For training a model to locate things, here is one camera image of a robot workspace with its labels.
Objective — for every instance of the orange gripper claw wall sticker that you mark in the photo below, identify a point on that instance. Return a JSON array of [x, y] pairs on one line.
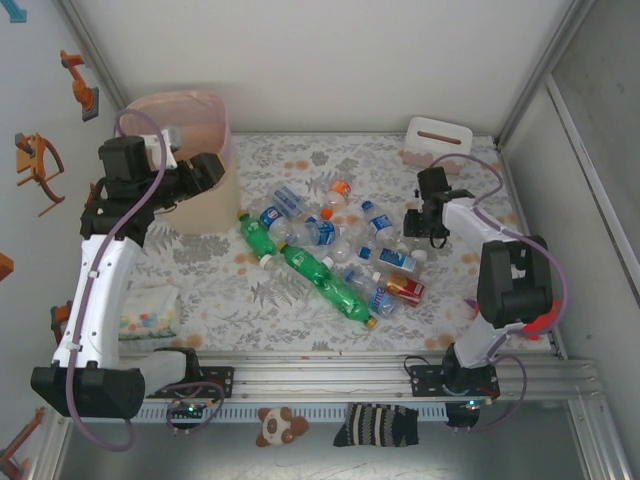
[[30, 165]]

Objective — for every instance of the long clear bottle white cap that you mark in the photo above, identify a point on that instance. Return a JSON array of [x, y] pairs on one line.
[[265, 260]]

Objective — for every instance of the floral table cloth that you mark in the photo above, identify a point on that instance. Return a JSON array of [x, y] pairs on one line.
[[300, 160]]

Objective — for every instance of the aluminium frame post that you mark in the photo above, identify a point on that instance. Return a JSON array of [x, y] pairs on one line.
[[540, 70], [95, 50]]

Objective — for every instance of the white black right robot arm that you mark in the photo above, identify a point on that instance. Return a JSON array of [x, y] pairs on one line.
[[515, 285]]

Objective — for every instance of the black striped knit sock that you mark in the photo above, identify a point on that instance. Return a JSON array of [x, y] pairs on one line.
[[375, 425]]

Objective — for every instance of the small circuit board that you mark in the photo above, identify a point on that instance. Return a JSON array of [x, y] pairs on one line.
[[465, 415], [190, 410]]

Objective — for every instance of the green bottle with white logo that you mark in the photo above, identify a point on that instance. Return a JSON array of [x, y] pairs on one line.
[[302, 262]]

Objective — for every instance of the beige mesh waste bin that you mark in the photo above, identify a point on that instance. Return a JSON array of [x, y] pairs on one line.
[[210, 210]]

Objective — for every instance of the red plastic toy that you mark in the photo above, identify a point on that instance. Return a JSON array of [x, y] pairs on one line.
[[542, 325]]

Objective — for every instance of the aluminium frame rail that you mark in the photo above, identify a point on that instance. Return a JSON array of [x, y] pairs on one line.
[[325, 380]]

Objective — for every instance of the red orange juice carton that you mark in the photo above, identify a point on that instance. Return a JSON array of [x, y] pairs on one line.
[[405, 290]]

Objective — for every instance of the short green soda bottle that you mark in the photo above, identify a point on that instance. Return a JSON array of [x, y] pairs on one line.
[[255, 232]]

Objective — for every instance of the grey metal side panel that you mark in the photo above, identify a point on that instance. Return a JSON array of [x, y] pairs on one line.
[[600, 100]]

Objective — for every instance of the clear bottle orange label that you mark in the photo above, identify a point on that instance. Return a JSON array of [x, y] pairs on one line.
[[340, 189]]

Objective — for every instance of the white wet wipes pack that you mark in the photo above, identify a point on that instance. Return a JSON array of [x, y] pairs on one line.
[[150, 315]]

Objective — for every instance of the white tissue box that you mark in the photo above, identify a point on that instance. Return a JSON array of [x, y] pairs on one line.
[[440, 135]]

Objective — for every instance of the crushed green bottle gold cap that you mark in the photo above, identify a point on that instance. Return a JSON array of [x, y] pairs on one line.
[[345, 300]]

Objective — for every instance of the blue cap bottle blue label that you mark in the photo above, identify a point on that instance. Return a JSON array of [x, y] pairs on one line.
[[380, 222]]

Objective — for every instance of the clear bottle round blue logo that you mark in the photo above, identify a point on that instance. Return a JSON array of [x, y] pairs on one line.
[[270, 215]]

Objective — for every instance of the crushed clear bottle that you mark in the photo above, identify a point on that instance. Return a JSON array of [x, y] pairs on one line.
[[419, 254]]

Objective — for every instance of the brown white plush toy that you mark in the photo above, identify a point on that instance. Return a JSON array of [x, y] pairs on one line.
[[272, 425]]

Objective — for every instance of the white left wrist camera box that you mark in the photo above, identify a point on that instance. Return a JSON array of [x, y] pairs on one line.
[[160, 147]]

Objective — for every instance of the bottle blue and white label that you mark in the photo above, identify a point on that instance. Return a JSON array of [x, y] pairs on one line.
[[392, 258]]

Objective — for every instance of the small clear bottle white cap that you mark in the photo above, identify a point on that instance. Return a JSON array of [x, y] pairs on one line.
[[342, 252]]

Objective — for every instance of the blue wall sticker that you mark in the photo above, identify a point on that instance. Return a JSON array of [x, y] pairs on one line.
[[19, 14]]

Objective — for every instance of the crushed bottle blue striped label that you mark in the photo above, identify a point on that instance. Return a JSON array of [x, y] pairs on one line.
[[287, 197]]

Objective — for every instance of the clear bottle dark blue label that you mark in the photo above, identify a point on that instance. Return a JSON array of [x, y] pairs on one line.
[[325, 232]]

